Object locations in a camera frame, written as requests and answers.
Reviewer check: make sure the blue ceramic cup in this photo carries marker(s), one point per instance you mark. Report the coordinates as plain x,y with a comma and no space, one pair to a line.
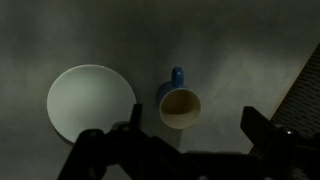
180,108

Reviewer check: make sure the dark fabric sofa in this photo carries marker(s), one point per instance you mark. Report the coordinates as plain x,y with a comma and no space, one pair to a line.
306,93

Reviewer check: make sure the white round plate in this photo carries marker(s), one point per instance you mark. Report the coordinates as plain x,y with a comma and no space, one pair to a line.
90,100

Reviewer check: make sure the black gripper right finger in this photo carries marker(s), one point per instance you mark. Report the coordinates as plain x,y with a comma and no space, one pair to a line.
256,126

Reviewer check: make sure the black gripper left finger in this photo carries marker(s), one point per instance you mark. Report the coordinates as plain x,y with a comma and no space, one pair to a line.
136,116

